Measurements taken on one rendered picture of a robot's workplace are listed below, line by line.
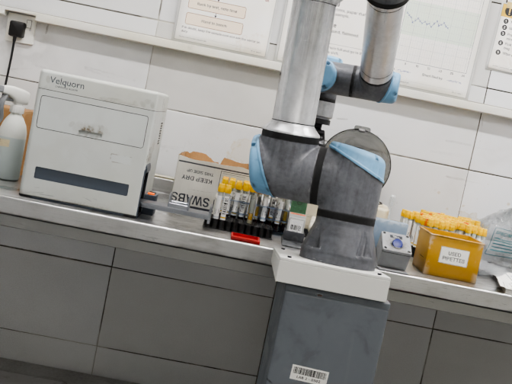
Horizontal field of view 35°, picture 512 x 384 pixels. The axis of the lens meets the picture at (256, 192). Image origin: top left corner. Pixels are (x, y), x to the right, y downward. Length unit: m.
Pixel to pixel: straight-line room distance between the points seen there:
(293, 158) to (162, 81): 1.04
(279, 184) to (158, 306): 1.12
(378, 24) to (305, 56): 0.20
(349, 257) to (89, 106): 0.73
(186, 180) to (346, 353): 0.83
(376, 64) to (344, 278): 0.52
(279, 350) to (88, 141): 0.70
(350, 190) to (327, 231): 0.09
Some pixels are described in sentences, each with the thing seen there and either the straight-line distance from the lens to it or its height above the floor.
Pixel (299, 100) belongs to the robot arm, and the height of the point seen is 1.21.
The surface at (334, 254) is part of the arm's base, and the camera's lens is 1.54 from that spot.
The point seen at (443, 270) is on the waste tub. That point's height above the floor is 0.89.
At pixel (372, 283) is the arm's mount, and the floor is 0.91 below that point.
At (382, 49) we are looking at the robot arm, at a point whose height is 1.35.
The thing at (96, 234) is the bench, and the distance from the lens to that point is 1.92.
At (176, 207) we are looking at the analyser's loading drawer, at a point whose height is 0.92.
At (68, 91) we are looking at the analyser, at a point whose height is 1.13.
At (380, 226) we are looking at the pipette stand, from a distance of 2.05.
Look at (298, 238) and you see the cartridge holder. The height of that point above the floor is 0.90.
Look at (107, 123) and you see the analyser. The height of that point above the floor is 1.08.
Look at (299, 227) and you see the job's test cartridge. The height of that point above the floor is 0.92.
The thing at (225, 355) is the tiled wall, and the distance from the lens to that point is 2.64.
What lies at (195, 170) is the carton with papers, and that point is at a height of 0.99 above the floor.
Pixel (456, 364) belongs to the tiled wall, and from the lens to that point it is 2.74.
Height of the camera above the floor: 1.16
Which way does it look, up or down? 5 degrees down
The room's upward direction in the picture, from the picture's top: 11 degrees clockwise
